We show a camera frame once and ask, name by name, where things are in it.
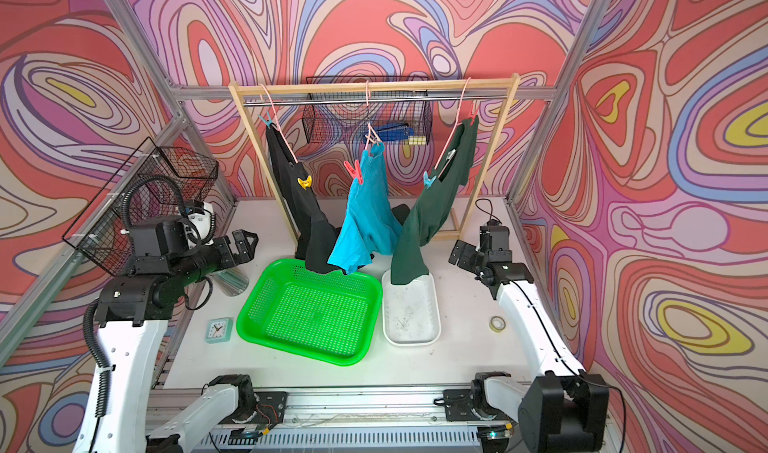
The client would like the teal t-shirt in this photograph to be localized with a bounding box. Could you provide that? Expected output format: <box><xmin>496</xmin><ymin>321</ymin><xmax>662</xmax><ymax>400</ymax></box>
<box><xmin>328</xmin><ymin>143</ymin><xmax>402</xmax><ymax>274</ymax></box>

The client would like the red clothespin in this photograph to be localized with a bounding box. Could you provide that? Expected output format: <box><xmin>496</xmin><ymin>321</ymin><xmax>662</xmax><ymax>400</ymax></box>
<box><xmin>343</xmin><ymin>160</ymin><xmax>364</xmax><ymax>185</ymax></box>

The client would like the pink hanger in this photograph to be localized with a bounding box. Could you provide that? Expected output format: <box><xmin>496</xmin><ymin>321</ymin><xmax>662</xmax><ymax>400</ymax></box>
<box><xmin>433</xmin><ymin>76</ymin><xmax>472</xmax><ymax>172</ymax></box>
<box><xmin>364</xmin><ymin>80</ymin><xmax>382</xmax><ymax>157</ymax></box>
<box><xmin>258</xmin><ymin>83</ymin><xmax>300</xmax><ymax>169</ymax></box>

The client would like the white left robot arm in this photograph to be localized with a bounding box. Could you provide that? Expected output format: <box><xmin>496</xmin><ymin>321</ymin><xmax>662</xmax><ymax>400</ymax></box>
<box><xmin>74</xmin><ymin>175</ymin><xmax>258</xmax><ymax>452</ymax></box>

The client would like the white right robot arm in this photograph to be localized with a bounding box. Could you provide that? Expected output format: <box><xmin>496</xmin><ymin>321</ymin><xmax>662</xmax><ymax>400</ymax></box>
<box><xmin>236</xmin><ymin>219</ymin><xmax>611</xmax><ymax>452</ymax></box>

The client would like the black t-shirt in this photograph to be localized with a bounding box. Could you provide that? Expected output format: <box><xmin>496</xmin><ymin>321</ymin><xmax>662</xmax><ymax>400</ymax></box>
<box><xmin>268</xmin><ymin>148</ymin><xmax>340</xmax><ymax>274</ymax></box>

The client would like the small green clock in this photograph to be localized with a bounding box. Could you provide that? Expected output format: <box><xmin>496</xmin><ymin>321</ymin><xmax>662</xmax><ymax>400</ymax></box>
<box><xmin>204</xmin><ymin>317</ymin><xmax>234</xmax><ymax>344</ymax></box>

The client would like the yellow clothespin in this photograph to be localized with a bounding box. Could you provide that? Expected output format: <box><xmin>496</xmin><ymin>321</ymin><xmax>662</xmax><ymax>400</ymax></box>
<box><xmin>297</xmin><ymin>175</ymin><xmax>313</xmax><ymax>190</ymax></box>

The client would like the yellow tape roll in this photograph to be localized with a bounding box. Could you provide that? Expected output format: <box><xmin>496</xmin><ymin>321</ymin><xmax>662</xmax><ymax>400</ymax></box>
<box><xmin>489</xmin><ymin>316</ymin><xmax>506</xmax><ymax>333</ymax></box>

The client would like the dark green t-shirt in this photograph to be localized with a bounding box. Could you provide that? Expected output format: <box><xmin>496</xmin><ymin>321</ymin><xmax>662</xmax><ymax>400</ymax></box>
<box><xmin>390</xmin><ymin>117</ymin><xmax>478</xmax><ymax>285</ymax></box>

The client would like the green perforated plastic basket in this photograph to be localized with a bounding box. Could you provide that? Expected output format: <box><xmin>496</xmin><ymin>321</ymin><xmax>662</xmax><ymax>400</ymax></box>
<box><xmin>236</xmin><ymin>258</ymin><xmax>383</xmax><ymax>367</ymax></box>

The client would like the white plastic tray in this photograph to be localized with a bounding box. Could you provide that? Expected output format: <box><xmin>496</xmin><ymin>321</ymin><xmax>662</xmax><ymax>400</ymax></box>
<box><xmin>382</xmin><ymin>270</ymin><xmax>442</xmax><ymax>347</ymax></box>

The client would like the teal clothespin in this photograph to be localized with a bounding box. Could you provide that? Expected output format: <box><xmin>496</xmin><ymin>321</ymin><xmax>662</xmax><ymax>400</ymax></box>
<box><xmin>260</xmin><ymin>116</ymin><xmax>279</xmax><ymax>128</ymax></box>

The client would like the blue stapler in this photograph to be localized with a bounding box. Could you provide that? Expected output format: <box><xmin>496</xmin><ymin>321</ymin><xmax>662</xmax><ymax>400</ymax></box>
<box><xmin>374</xmin><ymin>123</ymin><xmax>415</xmax><ymax>142</ymax></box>

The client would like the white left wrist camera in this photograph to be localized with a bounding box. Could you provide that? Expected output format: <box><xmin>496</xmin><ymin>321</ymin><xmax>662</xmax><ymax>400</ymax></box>
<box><xmin>183</xmin><ymin>202</ymin><xmax>216</xmax><ymax>248</ymax></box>

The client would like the black wire basket left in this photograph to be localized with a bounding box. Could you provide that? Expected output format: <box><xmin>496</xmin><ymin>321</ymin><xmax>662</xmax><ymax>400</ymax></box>
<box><xmin>61</xmin><ymin>136</ymin><xmax>220</xmax><ymax>277</ymax></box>

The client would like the black wire basket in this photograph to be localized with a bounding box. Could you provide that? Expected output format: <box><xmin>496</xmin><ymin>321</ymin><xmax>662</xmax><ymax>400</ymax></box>
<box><xmin>61</xmin><ymin>136</ymin><xmax>220</xmax><ymax>277</ymax></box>
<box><xmin>302</xmin><ymin>90</ymin><xmax>433</xmax><ymax>147</ymax></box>

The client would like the black wire basket back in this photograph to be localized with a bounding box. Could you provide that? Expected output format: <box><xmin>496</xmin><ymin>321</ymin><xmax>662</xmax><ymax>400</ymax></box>
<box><xmin>302</xmin><ymin>90</ymin><xmax>433</xmax><ymax>147</ymax></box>

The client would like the wooden clothes rack frame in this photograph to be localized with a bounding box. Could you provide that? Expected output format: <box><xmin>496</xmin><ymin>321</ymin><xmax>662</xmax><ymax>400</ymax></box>
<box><xmin>228</xmin><ymin>73</ymin><xmax>521</xmax><ymax>242</ymax></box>

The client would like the metal rail base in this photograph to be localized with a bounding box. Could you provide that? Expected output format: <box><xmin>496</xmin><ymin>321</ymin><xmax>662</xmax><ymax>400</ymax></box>
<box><xmin>143</xmin><ymin>383</ymin><xmax>613</xmax><ymax>453</ymax></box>

